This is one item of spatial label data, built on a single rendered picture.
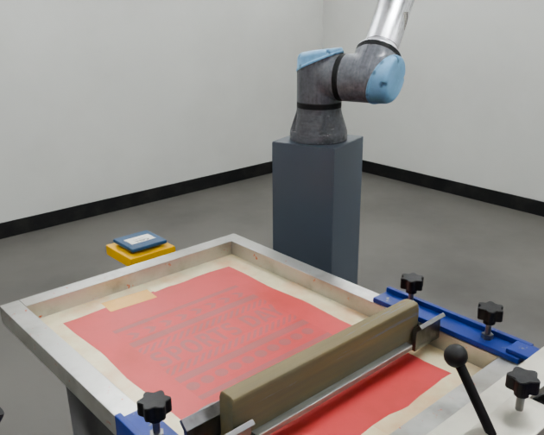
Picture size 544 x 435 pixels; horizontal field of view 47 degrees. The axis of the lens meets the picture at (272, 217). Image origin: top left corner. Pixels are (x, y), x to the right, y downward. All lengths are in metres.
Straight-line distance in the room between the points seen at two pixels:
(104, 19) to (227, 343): 3.82
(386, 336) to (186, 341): 0.37
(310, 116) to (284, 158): 0.13
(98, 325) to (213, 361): 0.27
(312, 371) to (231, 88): 4.62
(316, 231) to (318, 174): 0.15
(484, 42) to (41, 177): 3.39
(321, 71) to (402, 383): 0.81
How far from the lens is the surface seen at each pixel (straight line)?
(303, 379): 0.93
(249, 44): 5.54
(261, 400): 0.89
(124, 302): 1.35
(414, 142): 5.55
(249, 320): 1.25
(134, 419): 0.93
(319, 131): 1.59
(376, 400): 1.04
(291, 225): 1.67
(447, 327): 1.16
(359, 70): 1.54
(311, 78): 1.59
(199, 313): 1.28
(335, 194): 1.60
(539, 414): 0.85
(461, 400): 1.00
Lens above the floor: 1.55
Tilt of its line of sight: 19 degrees down
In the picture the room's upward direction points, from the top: straight up
